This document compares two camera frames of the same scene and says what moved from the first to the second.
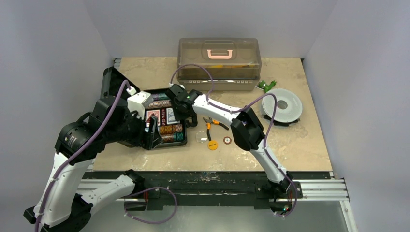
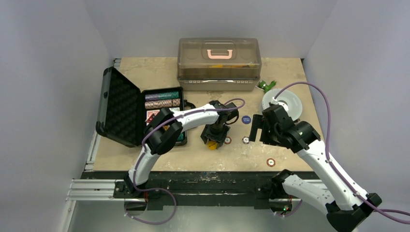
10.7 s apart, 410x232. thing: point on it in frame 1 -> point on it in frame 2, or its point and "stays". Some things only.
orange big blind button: x=212 y=145 stays
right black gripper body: x=179 y=104 -> x=256 y=128
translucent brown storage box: x=235 y=63 stays
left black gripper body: x=132 y=128 -> x=215 y=133
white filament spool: x=288 y=107 stays
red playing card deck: x=151 y=113 stays
